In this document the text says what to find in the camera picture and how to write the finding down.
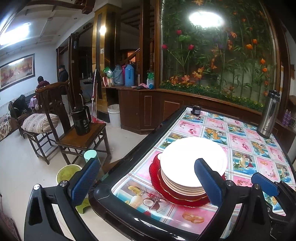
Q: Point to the artificial flower wall panel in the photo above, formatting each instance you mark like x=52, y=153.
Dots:
x=219, y=49

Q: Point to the dark wooden side table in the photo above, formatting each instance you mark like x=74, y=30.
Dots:
x=72, y=146

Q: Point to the framed wall painting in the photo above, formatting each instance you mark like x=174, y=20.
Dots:
x=17, y=71

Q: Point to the large red plastic plate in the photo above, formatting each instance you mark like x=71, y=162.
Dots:
x=153, y=171

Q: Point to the blue thermos flask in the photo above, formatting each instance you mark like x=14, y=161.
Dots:
x=129, y=75

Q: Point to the white plastic bucket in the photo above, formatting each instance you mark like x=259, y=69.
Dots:
x=114, y=115

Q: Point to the grey thermos flask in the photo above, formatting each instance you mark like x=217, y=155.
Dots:
x=118, y=76

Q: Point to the wooden counter cabinet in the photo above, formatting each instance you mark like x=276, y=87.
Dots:
x=141, y=111

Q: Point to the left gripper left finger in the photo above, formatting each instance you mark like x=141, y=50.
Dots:
x=70, y=194

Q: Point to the steel thermos jug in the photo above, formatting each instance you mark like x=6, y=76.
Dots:
x=269, y=114

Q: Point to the small red plastic plate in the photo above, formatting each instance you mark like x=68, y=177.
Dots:
x=163, y=188

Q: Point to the wooden chair with cushion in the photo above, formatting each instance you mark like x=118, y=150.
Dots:
x=40, y=127

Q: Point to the teal plastic cup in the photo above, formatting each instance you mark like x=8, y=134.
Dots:
x=90, y=154

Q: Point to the black electric kettle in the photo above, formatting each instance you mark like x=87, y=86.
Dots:
x=82, y=120

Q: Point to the colourful fruit tablecloth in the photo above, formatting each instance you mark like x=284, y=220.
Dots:
x=136, y=203

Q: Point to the beige plastic bowl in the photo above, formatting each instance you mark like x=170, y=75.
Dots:
x=183, y=190

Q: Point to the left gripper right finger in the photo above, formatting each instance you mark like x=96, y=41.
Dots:
x=223, y=194

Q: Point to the small black box device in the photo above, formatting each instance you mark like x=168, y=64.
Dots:
x=196, y=110

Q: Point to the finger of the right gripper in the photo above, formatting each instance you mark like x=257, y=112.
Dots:
x=266, y=185

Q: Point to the green lidded bin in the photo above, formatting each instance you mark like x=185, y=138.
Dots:
x=67, y=172

